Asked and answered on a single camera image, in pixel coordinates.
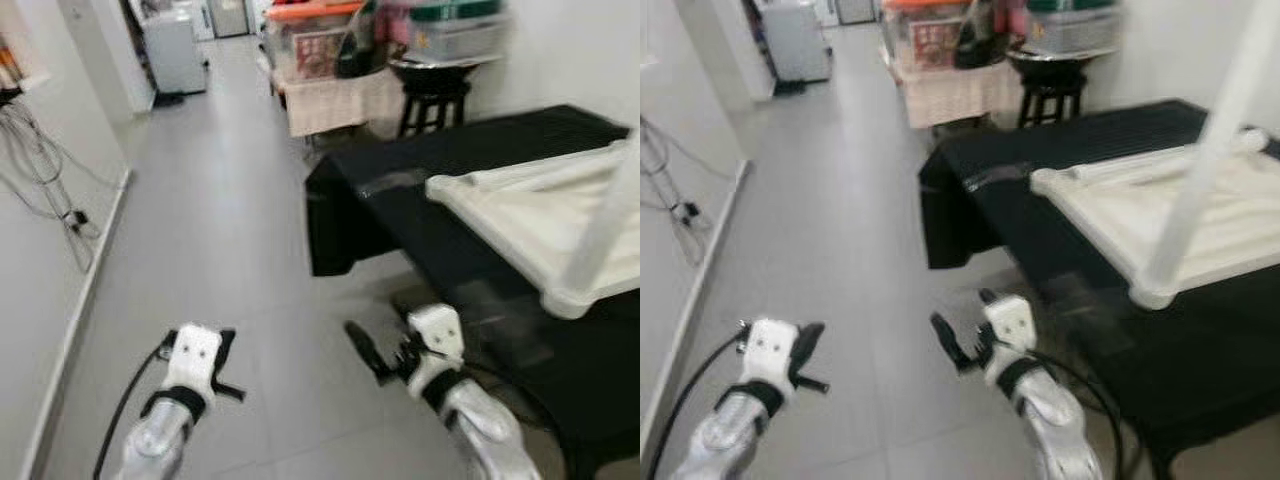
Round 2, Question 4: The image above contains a cream plastic children table top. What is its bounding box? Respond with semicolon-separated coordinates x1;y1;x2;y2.
1030;130;1280;311
425;140;641;321

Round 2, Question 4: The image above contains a black tablecloth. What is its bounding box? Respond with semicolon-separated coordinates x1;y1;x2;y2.
305;103;641;480
918;98;1280;471

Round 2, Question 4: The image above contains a clear plastic wrap scrap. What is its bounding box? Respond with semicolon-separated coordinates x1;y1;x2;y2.
455;280;556;366
355;170;426;196
1045;270;1136;356
962;165;1036;193

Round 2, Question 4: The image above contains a black round stool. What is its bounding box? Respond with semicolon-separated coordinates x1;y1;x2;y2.
398;80;473;138
1018;75;1089;129

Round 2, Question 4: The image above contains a black bag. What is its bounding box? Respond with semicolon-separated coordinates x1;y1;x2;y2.
955;10;1001;69
335;20;381;79

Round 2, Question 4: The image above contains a red printed box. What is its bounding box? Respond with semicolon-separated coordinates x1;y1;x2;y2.
912;25;961;71
292;28;341;79

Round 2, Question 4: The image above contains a clear plastic storage container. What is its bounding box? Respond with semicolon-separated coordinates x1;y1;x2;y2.
1022;0;1123;56
405;0;511;63

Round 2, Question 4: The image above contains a white chest freezer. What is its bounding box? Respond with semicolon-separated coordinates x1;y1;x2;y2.
762;0;833;84
140;10;208;96

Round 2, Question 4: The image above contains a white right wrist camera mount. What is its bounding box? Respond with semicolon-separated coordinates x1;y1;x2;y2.
980;295;1041;386
405;303;466;396

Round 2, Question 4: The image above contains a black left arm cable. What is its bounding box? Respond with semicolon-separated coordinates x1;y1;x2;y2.
645;322;751;480
92;335;176;480

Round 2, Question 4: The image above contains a black wall cable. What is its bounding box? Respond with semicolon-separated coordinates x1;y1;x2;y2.
20;110;126;196
640;120;711;266
650;120;746;181
0;100;96;271

